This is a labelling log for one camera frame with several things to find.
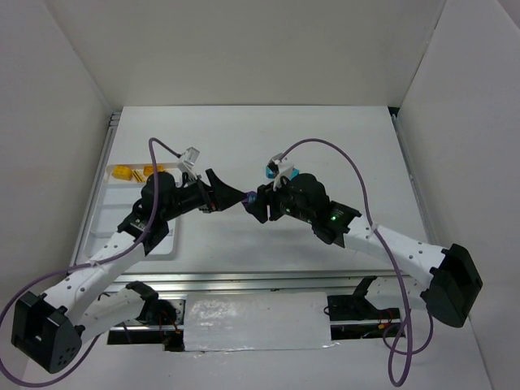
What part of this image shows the purple paw print lego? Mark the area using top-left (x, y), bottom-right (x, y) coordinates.
top-left (241, 192), bottom-right (257, 205)

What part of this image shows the yellow striped lego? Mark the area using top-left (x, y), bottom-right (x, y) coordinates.
top-left (132, 170), bottom-right (145, 183)

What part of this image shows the small yellow lego brick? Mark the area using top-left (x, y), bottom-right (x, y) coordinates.
top-left (111, 165), bottom-right (132, 181)

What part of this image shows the large yellow lego brick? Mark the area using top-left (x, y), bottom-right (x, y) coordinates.
top-left (143, 165), bottom-right (166, 177)

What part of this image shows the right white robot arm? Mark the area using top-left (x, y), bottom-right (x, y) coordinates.
top-left (243, 173), bottom-right (483, 328)

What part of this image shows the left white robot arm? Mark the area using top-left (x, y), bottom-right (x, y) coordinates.
top-left (11, 169), bottom-right (245, 374)

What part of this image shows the teal lego brick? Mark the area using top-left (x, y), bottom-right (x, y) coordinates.
top-left (288, 168), bottom-right (300, 180)

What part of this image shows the teal printed round lego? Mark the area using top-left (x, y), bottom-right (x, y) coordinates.
top-left (266, 162), bottom-right (278, 180)

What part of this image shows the white foil cover panel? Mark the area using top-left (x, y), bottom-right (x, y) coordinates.
top-left (184, 292), bottom-right (332, 352)

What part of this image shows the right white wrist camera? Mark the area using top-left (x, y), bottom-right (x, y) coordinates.
top-left (270, 154), bottom-right (295, 191)

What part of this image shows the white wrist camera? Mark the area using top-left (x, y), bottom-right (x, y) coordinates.
top-left (176, 147), bottom-right (200, 171)
top-left (270, 154), bottom-right (295, 191)

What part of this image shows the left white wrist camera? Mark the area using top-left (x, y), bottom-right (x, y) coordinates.
top-left (176, 147), bottom-right (200, 171)

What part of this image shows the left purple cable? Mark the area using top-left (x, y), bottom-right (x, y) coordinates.
top-left (0, 136), bottom-right (184, 385)

